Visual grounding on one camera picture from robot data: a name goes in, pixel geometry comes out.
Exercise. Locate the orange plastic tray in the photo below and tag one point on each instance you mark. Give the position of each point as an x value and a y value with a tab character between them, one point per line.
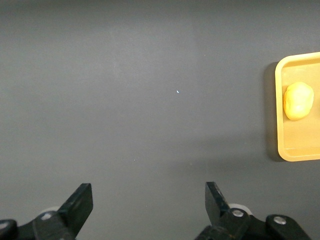
300	140

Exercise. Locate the yellow potato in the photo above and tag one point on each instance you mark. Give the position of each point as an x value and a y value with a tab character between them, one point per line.
298	101

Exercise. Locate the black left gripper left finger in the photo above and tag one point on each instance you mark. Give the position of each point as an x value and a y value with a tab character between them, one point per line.
75	212

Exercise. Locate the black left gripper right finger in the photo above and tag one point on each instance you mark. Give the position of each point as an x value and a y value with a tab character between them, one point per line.
220	215

